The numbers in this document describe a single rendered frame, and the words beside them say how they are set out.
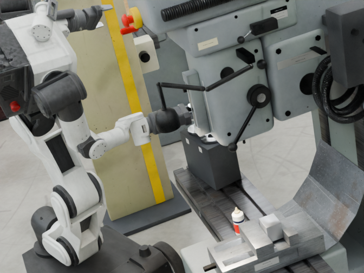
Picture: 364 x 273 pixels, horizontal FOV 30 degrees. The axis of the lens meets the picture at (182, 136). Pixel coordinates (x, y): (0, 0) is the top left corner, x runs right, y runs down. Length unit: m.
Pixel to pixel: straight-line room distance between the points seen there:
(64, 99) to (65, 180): 0.49
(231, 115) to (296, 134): 2.75
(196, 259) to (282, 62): 0.82
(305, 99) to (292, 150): 2.50
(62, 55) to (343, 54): 0.95
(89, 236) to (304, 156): 2.02
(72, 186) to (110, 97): 1.35
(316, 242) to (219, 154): 0.57
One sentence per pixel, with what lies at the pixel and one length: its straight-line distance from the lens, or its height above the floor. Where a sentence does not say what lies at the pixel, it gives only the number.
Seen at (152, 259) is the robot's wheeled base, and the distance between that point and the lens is 2.87.
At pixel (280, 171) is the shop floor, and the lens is 4.37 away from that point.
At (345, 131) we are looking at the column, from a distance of 2.35.
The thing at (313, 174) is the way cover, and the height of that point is 0.95.
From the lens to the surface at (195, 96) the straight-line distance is 2.05.
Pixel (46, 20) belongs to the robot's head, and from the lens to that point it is 2.24.
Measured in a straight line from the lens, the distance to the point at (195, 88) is 1.84.
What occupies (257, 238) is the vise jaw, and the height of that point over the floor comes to 1.01.
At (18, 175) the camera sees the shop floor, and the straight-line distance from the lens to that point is 5.17.
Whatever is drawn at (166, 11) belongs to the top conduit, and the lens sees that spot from 1.79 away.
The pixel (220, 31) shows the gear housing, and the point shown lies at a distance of 1.90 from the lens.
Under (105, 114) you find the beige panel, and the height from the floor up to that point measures 0.73.
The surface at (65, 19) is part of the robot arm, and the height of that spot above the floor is 1.59.
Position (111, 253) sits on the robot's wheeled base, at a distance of 3.04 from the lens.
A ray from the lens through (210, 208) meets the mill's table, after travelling 2.54.
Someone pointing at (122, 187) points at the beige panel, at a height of 0.23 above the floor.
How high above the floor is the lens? 2.33
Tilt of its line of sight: 28 degrees down
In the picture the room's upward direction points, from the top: 13 degrees counter-clockwise
